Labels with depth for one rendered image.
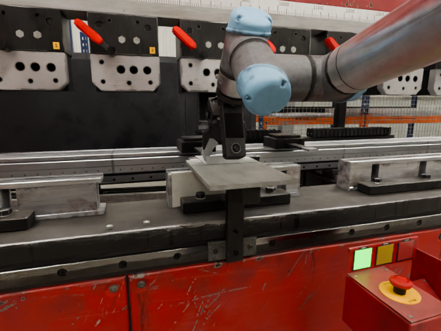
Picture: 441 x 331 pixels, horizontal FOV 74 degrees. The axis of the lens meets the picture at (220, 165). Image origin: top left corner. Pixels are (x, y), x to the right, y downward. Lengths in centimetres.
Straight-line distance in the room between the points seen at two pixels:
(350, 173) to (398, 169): 20
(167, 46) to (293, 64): 450
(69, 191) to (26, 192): 9
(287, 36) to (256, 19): 32
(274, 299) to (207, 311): 19
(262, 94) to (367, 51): 14
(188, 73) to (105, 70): 19
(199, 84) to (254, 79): 32
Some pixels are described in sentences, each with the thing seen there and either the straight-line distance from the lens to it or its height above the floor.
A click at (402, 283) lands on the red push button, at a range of 70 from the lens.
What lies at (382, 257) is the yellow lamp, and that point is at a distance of 78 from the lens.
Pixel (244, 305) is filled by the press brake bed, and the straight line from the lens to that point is 84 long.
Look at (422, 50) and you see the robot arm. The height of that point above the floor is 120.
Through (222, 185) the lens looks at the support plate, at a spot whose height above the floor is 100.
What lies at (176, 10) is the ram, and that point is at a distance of 77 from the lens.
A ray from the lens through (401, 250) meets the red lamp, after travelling 82.
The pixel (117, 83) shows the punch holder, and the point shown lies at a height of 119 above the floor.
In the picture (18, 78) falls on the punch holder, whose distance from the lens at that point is 77.
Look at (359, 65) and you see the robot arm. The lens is 44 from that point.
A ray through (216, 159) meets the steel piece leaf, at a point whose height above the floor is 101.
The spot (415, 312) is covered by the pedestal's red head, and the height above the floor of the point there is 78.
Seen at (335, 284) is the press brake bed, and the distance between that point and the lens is 95.
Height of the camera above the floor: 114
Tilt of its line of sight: 12 degrees down
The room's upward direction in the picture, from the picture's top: straight up
